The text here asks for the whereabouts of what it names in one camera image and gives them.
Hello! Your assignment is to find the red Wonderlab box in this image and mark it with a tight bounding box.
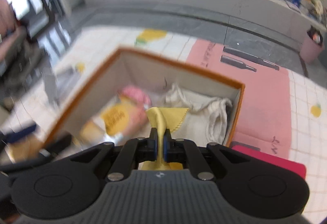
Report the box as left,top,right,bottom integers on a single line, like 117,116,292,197
231,142,307,179

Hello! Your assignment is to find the lemon print checked tablecloth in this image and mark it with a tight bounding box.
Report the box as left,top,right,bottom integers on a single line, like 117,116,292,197
0,26,327,217

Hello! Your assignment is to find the yellow microfiber cloth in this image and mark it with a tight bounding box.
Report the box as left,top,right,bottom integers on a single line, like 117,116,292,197
141,107,189,171

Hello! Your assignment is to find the orange cardboard box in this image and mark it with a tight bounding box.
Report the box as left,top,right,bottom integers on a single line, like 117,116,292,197
43,48,245,148

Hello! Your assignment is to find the pink waste basket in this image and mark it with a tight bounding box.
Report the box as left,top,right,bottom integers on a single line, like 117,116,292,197
299,26,325,63

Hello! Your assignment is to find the pink mat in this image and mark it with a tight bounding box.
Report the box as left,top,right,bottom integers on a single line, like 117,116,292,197
186,39,291,159

